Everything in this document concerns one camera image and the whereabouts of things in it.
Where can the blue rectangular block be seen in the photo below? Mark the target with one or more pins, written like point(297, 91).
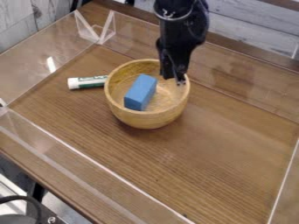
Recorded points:
point(140, 92)

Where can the clear acrylic corner bracket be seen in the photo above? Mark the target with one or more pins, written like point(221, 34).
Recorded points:
point(92, 32)

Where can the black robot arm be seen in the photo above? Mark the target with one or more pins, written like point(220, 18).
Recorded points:
point(184, 24)

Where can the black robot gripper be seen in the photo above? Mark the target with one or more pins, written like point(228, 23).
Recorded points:
point(184, 24)

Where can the white green marker tube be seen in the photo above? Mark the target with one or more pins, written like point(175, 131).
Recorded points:
point(86, 82)

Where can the brown wooden bowl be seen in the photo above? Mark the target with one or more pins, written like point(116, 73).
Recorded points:
point(167, 104)

